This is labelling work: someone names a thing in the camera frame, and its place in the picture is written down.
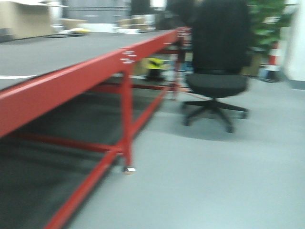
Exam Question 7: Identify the red conveyor frame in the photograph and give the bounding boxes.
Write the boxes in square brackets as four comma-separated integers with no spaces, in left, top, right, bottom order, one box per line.
[0,27,189,229]

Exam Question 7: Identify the green potted plant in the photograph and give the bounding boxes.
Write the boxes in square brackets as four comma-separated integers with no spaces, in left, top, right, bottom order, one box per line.
[247,0,299,53]

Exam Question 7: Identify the black office chair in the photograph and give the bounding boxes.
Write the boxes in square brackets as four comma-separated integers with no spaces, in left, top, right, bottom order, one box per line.
[182,0,251,133]

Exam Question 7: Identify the yellow black object under table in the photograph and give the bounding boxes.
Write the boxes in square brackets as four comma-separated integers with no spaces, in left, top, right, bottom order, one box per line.
[145,57,164,82]

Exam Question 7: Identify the red white striped post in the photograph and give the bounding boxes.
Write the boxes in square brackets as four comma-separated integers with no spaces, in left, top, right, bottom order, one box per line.
[268,42,279,73]

